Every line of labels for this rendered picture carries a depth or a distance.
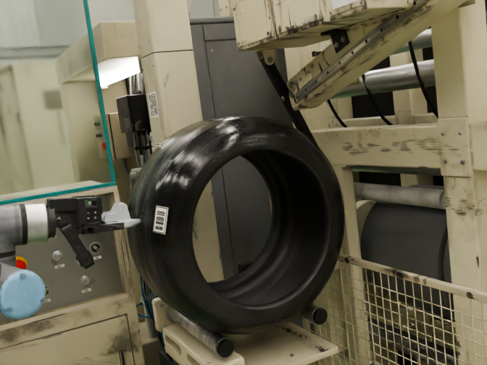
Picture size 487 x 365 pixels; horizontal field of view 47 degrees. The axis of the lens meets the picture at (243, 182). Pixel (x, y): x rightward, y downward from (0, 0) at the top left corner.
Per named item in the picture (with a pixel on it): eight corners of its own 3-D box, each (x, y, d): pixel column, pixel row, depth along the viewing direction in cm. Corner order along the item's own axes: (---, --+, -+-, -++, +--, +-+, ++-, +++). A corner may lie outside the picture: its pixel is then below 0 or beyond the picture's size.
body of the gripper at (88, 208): (105, 197, 127) (48, 200, 122) (106, 235, 128) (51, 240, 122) (97, 195, 134) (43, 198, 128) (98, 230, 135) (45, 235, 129)
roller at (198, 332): (169, 321, 166) (166, 306, 166) (182, 316, 168) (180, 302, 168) (219, 361, 135) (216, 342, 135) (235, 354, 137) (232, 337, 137)
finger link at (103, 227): (125, 223, 129) (86, 226, 125) (125, 229, 129) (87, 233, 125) (120, 220, 133) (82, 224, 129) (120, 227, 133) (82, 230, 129)
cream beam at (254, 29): (235, 53, 172) (229, 3, 170) (304, 48, 184) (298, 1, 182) (365, 9, 119) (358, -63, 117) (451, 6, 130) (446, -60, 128)
